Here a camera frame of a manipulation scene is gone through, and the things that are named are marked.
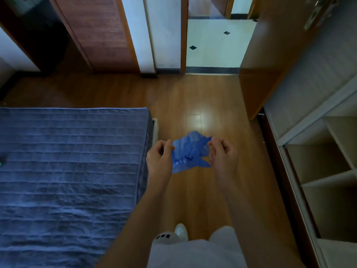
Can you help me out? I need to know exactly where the person's left hand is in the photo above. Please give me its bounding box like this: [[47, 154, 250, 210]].
[[146, 139, 176, 188]]

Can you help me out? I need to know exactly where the white shoe with black marks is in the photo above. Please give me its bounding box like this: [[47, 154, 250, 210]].
[[153, 232, 182, 246]]

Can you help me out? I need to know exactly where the person's left forearm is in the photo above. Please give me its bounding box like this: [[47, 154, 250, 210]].
[[95, 182, 168, 268]]

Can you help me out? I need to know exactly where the person's white clothing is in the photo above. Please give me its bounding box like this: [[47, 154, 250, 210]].
[[146, 226, 249, 268]]

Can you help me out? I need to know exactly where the brown wooden sliding door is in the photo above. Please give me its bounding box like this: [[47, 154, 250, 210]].
[[47, 0, 140, 73]]

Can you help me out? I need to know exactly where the bed with blue quilted cover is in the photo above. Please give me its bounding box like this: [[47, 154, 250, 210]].
[[0, 107, 154, 268]]

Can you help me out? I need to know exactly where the grey textured wardrobe door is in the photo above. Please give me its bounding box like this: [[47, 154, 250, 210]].
[[263, 0, 357, 140]]

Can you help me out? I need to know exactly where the white bed frame corner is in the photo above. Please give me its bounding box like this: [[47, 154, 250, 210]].
[[152, 118, 159, 149]]

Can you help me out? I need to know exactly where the silver door lock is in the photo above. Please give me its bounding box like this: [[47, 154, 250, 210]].
[[303, 0, 341, 31]]

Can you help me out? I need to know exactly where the orange wooden door frame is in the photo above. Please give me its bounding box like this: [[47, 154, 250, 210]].
[[180, 0, 189, 74]]

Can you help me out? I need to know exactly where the person's right hand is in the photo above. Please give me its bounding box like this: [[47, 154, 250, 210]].
[[207, 137, 239, 184]]

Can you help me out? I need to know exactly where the person's right forearm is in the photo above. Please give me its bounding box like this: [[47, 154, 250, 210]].
[[219, 177, 307, 268]]

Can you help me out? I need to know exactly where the blue plastic bag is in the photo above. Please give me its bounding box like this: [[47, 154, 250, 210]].
[[171, 131, 213, 174]]

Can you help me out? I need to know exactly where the white wardrobe with shelves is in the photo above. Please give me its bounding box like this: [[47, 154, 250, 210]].
[[258, 78, 357, 268]]

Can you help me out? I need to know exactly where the brown wooden room door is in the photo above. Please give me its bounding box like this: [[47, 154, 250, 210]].
[[238, 0, 336, 120]]

